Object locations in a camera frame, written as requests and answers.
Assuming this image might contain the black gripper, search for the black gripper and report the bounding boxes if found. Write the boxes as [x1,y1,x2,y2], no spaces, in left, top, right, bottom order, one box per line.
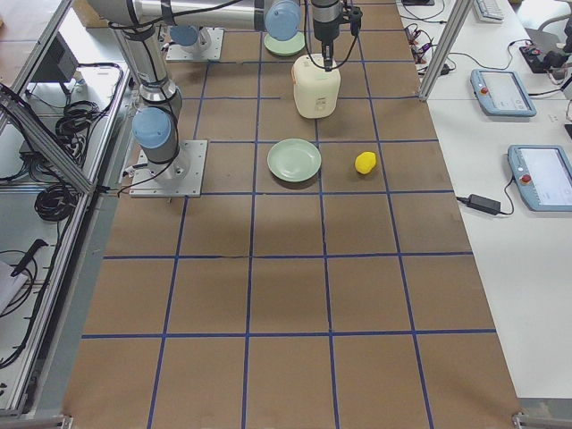
[311,0,342,71]

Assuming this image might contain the white rice cooker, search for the white rice cooker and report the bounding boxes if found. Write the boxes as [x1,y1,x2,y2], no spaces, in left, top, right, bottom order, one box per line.
[291,54,341,119]

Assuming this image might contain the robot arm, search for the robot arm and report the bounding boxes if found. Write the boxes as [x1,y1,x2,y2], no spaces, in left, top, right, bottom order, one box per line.
[90,1,302,184]
[169,26,212,51]

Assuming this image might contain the green plate left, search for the green plate left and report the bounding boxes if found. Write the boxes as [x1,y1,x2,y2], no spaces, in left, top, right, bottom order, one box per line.
[264,32,305,56]

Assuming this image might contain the green plate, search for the green plate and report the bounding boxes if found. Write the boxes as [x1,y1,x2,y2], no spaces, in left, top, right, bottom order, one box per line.
[267,139,322,182]
[264,32,305,56]

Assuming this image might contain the green plate right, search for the green plate right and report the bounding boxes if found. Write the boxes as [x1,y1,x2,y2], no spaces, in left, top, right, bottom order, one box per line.
[267,139,322,182]

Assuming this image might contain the yellow lemon toy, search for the yellow lemon toy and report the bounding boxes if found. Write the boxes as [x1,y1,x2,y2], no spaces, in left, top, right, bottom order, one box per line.
[354,151,377,175]

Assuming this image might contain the white keyboard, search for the white keyboard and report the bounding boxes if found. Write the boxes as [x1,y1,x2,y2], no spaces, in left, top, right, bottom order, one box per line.
[473,0,504,23]

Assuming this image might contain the far teach pendant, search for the far teach pendant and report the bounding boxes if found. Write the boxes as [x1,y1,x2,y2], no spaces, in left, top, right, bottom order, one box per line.
[470,69,536,118]

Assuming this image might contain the teach pendant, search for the teach pendant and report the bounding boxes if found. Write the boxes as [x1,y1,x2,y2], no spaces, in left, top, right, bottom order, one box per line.
[508,145,571,212]
[470,69,536,118]

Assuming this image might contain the black power adapter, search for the black power adapter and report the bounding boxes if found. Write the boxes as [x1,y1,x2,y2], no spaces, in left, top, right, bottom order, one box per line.
[466,194,501,215]

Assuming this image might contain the near teach pendant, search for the near teach pendant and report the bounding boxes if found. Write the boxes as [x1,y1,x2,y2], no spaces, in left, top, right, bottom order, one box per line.
[508,145,571,212]

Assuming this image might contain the aluminium frame post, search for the aluminium frame post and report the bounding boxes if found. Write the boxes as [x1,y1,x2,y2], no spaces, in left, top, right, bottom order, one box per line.
[418,0,471,101]

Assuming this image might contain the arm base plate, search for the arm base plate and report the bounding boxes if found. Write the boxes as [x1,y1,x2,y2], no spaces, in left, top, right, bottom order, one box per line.
[166,26,224,63]
[128,140,207,198]

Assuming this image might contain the coiled black cables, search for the coiled black cables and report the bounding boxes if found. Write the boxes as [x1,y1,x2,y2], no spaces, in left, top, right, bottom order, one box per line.
[34,183,76,223]

